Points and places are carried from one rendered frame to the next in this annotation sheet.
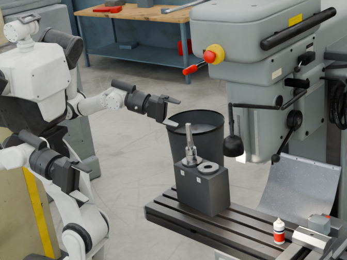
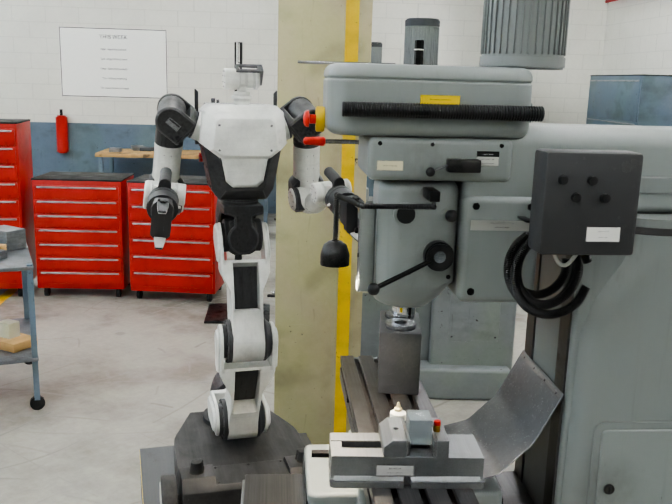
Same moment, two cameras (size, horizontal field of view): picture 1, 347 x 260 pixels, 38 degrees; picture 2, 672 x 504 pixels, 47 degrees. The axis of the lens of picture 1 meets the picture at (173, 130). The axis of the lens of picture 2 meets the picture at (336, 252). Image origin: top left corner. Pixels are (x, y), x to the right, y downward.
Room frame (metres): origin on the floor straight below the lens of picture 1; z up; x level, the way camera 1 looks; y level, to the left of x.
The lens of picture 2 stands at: (0.11, -1.45, 1.85)
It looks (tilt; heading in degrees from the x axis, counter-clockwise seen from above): 12 degrees down; 42
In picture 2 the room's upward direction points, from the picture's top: 2 degrees clockwise
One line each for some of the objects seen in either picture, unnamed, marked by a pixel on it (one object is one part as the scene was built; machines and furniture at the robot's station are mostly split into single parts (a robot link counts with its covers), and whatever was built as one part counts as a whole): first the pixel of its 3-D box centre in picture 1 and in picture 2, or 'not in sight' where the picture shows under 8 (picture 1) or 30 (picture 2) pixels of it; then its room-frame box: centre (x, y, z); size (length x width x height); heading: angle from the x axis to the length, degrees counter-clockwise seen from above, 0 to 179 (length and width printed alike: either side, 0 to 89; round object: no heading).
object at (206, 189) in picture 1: (201, 183); (398, 349); (1.89, -0.10, 1.06); 0.22 x 0.12 x 0.20; 39
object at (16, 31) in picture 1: (21, 32); (239, 82); (1.77, 0.49, 1.84); 0.10 x 0.07 x 0.09; 148
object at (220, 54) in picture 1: (215, 54); (320, 119); (1.47, -0.15, 1.76); 0.06 x 0.02 x 0.06; 47
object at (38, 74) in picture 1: (23, 84); (238, 144); (1.80, 0.54, 1.63); 0.34 x 0.30 x 0.36; 148
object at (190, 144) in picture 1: (189, 135); not in sight; (1.93, -0.06, 1.28); 0.03 x 0.03 x 0.11
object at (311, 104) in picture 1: (286, 97); (486, 240); (1.77, -0.44, 1.47); 0.24 x 0.19 x 0.26; 47
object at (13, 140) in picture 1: (33, 146); (237, 222); (1.82, 0.56, 1.37); 0.28 x 0.13 x 0.18; 58
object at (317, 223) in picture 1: (319, 226); (418, 427); (1.47, -0.48, 1.08); 0.06 x 0.05 x 0.06; 45
